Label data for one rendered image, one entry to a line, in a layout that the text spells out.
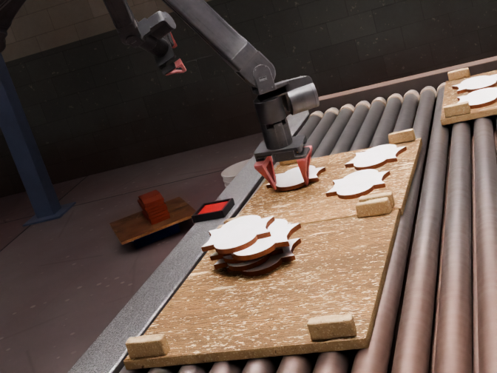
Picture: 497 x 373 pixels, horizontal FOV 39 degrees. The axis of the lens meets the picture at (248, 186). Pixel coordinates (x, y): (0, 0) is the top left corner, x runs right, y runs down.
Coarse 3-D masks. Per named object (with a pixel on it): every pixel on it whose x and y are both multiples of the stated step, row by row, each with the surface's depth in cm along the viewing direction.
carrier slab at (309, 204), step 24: (408, 144) 157; (288, 168) 167; (336, 168) 156; (384, 168) 147; (408, 168) 142; (264, 192) 155; (288, 192) 150; (312, 192) 145; (408, 192) 133; (264, 216) 140; (288, 216) 136; (312, 216) 132; (336, 216) 129
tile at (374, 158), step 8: (384, 144) 160; (392, 144) 158; (360, 152) 159; (368, 152) 157; (376, 152) 155; (384, 152) 154; (392, 152) 152; (400, 152) 153; (352, 160) 155; (360, 160) 154; (368, 160) 152; (376, 160) 150; (384, 160) 149; (392, 160) 149; (360, 168) 149; (368, 168) 148
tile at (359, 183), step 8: (352, 176) 145; (360, 176) 143; (368, 176) 142; (376, 176) 140; (384, 176) 140; (336, 184) 143; (344, 184) 141; (352, 184) 140; (360, 184) 138; (368, 184) 137; (376, 184) 136; (384, 184) 136; (328, 192) 140; (336, 192) 139; (344, 192) 137; (352, 192) 135; (360, 192) 134; (368, 192) 135
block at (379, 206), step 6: (378, 198) 123; (384, 198) 122; (360, 204) 123; (366, 204) 123; (372, 204) 123; (378, 204) 122; (384, 204) 122; (360, 210) 124; (366, 210) 123; (372, 210) 123; (378, 210) 123; (384, 210) 122; (390, 210) 123; (360, 216) 124; (366, 216) 124
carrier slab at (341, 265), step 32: (320, 224) 127; (352, 224) 123; (384, 224) 119; (320, 256) 114; (352, 256) 110; (384, 256) 107; (192, 288) 117; (224, 288) 113; (256, 288) 110; (288, 288) 106; (320, 288) 103; (352, 288) 100; (160, 320) 108; (192, 320) 105; (224, 320) 102; (256, 320) 99; (288, 320) 97; (192, 352) 96; (224, 352) 94; (256, 352) 93; (288, 352) 91
